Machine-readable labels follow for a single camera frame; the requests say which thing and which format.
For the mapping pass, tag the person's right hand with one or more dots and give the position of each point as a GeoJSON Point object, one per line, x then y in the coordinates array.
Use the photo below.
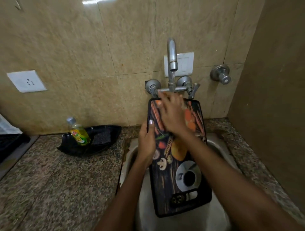
{"type": "Point", "coordinates": [174, 114]}

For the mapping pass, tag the person's left hand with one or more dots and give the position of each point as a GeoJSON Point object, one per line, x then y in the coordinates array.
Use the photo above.
{"type": "Point", "coordinates": [146, 145]}

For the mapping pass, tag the food print cutting board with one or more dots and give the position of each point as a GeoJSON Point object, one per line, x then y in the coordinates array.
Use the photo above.
{"type": "Point", "coordinates": [166, 190]}

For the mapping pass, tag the black white dish rack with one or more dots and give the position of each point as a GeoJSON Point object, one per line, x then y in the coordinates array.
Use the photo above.
{"type": "Point", "coordinates": [12, 145]}

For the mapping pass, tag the person's left forearm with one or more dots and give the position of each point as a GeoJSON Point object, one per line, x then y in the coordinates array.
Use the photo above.
{"type": "Point", "coordinates": [124, 204]}

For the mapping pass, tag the person's right forearm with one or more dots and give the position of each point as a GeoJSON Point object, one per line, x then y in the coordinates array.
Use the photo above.
{"type": "Point", "coordinates": [226, 185]}

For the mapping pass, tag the dark scrub pad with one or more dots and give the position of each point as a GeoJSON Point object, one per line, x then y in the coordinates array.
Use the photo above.
{"type": "Point", "coordinates": [101, 138]}

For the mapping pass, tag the steel sink drain strainer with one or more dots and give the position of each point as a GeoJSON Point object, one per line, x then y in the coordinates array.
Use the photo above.
{"type": "Point", "coordinates": [178, 198]}

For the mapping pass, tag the yellow dish soap bottle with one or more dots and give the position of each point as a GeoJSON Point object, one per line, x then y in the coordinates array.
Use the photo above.
{"type": "Point", "coordinates": [79, 136]}

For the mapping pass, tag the stainless steel sink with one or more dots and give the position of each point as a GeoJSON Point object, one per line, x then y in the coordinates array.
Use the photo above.
{"type": "Point", "coordinates": [144, 214]}

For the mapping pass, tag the black plastic soap tray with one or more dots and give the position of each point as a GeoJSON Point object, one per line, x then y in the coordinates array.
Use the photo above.
{"type": "Point", "coordinates": [71, 150]}

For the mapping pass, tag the grey drip tray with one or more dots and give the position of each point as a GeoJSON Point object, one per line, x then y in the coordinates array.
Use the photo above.
{"type": "Point", "coordinates": [17, 158]}

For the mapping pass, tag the white switch plate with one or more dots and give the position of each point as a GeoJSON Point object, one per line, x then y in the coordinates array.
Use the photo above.
{"type": "Point", "coordinates": [185, 64]}

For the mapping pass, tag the round steel wall valve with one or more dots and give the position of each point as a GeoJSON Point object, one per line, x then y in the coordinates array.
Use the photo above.
{"type": "Point", "coordinates": [220, 73]}

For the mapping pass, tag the steel wall faucet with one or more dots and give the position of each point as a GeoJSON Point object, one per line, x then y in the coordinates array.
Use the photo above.
{"type": "Point", "coordinates": [172, 52]}

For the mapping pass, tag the square white wall socket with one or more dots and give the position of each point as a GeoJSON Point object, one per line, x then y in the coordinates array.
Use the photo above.
{"type": "Point", "coordinates": [26, 82]}

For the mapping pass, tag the small metal wall hook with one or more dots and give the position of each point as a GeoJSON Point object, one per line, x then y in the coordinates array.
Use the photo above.
{"type": "Point", "coordinates": [18, 6]}

